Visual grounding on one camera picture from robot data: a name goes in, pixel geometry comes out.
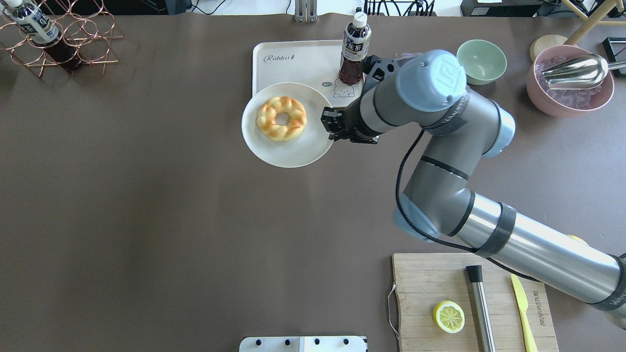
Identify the green bowl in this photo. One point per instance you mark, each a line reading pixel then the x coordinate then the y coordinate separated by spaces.
pixel 483 61

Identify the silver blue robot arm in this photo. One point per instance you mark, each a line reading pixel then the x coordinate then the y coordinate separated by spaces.
pixel 438 202

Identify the braided glazed donut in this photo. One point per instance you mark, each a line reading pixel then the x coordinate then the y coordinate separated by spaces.
pixel 282 118

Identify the copper wire bottle rack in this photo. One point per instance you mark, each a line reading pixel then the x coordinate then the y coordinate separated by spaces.
pixel 86 25

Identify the yellow plastic knife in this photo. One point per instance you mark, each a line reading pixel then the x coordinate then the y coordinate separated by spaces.
pixel 523 305

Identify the bottle in wire rack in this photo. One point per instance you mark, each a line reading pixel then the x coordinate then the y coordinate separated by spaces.
pixel 44 33

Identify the pink bowl with ice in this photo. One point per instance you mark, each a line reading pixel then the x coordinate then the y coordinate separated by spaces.
pixel 564 102

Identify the steel muddler bar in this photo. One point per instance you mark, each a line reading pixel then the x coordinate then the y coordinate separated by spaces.
pixel 481 314

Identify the white round plate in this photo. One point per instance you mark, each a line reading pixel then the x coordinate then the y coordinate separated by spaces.
pixel 310 146

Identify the whole yellow lemon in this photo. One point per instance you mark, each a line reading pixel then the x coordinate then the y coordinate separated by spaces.
pixel 580 240

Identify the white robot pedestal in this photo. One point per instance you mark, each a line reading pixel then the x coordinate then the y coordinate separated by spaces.
pixel 329 343

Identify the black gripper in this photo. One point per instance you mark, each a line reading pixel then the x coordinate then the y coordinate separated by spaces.
pixel 348 124

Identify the half lemon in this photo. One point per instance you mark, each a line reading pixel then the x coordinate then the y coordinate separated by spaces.
pixel 449 316

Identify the dark tea bottle on tray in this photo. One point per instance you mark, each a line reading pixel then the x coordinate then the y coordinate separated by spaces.
pixel 356 40

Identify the wooden cutting board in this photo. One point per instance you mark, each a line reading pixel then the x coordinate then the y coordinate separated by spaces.
pixel 425 279

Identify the white rectangular tray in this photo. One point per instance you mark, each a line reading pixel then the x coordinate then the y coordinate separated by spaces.
pixel 312 63

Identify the steel ice scoop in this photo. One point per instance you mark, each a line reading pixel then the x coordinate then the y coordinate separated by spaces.
pixel 587 71

